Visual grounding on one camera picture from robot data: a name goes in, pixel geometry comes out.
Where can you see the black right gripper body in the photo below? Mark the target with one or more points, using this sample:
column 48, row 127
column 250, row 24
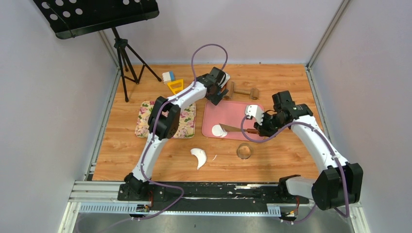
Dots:
column 270, row 124

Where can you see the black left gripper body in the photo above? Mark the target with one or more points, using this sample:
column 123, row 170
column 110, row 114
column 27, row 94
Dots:
column 215, row 99

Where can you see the pink rectangular tray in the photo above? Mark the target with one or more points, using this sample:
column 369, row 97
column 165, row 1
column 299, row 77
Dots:
column 229, row 113

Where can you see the wooden dough roller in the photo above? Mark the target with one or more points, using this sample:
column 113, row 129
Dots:
column 253, row 93

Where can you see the metal dough scraper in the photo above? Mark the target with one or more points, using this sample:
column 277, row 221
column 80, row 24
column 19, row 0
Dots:
column 228, row 128

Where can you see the white dough ball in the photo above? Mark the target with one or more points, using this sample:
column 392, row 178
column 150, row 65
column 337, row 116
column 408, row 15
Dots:
column 218, row 131

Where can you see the white dough scrap crescent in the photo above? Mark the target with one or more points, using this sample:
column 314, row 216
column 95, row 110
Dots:
column 201, row 156

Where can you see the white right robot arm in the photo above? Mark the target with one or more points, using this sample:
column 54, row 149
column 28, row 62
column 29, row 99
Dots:
column 339, row 182

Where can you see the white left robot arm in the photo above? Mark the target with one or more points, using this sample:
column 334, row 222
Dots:
column 163, row 124

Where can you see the floral rectangular tray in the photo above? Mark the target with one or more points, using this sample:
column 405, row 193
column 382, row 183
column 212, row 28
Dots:
column 186, row 127

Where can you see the white and blue toy block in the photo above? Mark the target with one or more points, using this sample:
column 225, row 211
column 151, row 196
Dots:
column 168, row 77

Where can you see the black tripod stand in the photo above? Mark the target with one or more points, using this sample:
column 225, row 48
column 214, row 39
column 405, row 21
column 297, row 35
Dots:
column 127, row 71

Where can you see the black perforated stand shelf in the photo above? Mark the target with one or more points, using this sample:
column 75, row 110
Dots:
column 73, row 18

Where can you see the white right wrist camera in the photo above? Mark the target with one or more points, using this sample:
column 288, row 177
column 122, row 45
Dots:
column 256, row 112

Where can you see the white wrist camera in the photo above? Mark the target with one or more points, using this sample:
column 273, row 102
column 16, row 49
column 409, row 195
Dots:
column 256, row 112
column 225, row 79

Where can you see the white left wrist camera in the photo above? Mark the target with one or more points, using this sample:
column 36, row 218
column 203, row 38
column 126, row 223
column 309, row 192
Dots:
column 225, row 79

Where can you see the yellow triangular toy frame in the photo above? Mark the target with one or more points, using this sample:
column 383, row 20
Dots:
column 176, row 86

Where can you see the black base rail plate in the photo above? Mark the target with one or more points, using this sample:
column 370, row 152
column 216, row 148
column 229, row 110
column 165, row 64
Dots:
column 216, row 197

